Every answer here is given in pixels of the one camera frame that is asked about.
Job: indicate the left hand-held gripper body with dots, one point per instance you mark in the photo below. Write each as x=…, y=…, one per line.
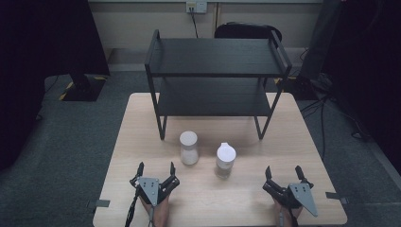
x=150, y=188

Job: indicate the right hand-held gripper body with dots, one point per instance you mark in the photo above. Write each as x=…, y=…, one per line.
x=298, y=195

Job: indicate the glass jar of white powder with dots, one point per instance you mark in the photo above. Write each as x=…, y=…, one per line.
x=189, y=148

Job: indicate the glass jar of brown powder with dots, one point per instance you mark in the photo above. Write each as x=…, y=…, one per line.
x=225, y=160

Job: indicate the black two-tier shelf rack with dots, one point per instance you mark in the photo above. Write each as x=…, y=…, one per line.
x=214, y=56

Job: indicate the person's right hand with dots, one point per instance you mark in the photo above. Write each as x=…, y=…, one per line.
x=285, y=217

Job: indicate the person's left hand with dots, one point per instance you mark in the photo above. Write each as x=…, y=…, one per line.
x=160, y=213

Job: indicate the grey tape strip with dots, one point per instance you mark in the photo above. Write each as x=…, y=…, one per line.
x=99, y=203
x=335, y=196

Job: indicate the black stand base yellow stripes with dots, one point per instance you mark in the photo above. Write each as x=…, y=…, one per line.
x=82, y=90
x=299, y=88

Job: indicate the dark curtain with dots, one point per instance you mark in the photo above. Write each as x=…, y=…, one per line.
x=369, y=63
x=38, y=63

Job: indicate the dark grey upright panel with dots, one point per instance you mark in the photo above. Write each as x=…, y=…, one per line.
x=321, y=38

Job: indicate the black chair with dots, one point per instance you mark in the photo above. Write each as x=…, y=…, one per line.
x=242, y=31

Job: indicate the white wall socket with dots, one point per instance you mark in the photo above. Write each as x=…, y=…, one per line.
x=196, y=6

